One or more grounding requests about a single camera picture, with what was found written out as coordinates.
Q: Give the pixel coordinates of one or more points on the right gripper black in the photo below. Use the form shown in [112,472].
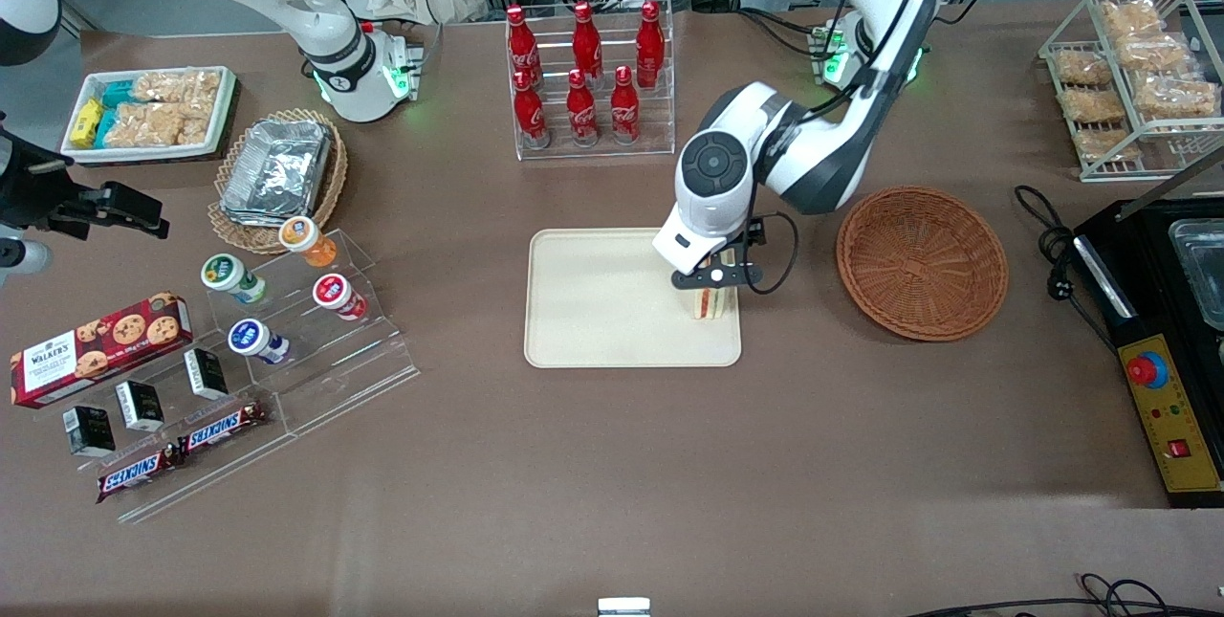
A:
[31,190]

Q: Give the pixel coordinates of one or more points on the small black box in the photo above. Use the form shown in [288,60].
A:
[91,430]
[141,407]
[207,374]

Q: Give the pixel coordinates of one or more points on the blue lid yogurt bottle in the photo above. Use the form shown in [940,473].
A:
[253,340]

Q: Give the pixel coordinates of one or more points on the stack of foil trays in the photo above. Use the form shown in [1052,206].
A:
[275,172]

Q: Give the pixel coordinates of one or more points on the orange lid yogurt bottle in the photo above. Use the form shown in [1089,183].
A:
[304,239]

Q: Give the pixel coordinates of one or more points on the clear acrylic stepped stand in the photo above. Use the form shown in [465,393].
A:
[239,459]
[363,368]

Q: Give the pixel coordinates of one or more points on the grey metal lever bar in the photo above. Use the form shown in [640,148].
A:
[1171,185]

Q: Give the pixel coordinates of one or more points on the rice cracker snack pack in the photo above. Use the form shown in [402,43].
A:
[158,124]
[177,86]

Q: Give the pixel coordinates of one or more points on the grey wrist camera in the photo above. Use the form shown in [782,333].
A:
[684,249]
[24,259]

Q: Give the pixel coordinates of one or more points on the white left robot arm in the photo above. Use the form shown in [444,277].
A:
[822,148]

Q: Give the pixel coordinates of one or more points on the red Walkers cookie box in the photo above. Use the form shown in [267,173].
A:
[96,349]

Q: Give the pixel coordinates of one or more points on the black machine with yellow panel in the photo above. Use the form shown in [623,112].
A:
[1109,311]

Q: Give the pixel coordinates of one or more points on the yellow snack packet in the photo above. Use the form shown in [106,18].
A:
[86,122]

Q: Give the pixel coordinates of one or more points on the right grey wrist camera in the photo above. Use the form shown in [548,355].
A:
[24,259]

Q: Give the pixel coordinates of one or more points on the green lid yogurt bottle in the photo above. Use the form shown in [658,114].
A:
[229,275]

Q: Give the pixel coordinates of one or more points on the Snickers chocolate bar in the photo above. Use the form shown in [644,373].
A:
[139,473]
[222,428]

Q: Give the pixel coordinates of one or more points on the white rectangular snack tray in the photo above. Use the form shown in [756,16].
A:
[226,110]

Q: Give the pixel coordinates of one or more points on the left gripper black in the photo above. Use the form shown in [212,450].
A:
[755,238]

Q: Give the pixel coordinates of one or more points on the beige plastic tray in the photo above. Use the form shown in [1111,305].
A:
[602,301]

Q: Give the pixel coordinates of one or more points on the light oval wicker basket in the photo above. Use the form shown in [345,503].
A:
[330,187]

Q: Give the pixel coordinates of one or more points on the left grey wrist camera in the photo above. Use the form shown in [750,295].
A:
[684,249]

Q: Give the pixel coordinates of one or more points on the red emergency stop button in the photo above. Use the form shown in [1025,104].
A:
[1146,369]

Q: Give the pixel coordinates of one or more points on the bagged brown snack pack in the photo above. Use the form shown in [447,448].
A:
[1152,53]
[1093,104]
[1109,144]
[1130,18]
[1176,98]
[1082,69]

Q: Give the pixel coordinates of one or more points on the teal snack packet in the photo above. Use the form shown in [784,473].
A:
[106,126]
[119,94]

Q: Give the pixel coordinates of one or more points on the red lid yogurt bottle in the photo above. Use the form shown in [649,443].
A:
[335,295]

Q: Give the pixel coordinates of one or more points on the clear plastic container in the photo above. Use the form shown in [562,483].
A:
[1200,263]

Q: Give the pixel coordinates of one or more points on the clear acrylic bottle rack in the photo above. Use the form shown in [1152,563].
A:
[593,154]

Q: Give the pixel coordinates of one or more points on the triangular sandwich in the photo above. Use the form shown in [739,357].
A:
[712,303]

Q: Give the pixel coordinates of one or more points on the red cola bottle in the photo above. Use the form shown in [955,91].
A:
[522,48]
[624,110]
[586,43]
[529,115]
[650,48]
[581,115]

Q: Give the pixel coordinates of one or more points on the round brown wicker basket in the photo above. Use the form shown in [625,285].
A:
[923,263]

